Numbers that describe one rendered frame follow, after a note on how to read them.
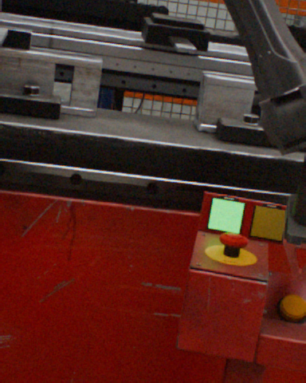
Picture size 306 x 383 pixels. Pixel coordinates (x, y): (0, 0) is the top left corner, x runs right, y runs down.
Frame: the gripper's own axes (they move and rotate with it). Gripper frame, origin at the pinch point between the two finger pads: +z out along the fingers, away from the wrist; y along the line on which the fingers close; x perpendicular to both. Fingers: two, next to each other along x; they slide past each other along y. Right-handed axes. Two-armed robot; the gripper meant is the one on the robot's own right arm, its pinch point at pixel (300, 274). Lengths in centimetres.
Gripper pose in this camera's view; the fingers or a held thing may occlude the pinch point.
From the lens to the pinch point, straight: 128.2
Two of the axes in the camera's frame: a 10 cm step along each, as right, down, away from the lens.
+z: -1.2, 8.6, 4.9
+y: 1.5, -4.8, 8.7
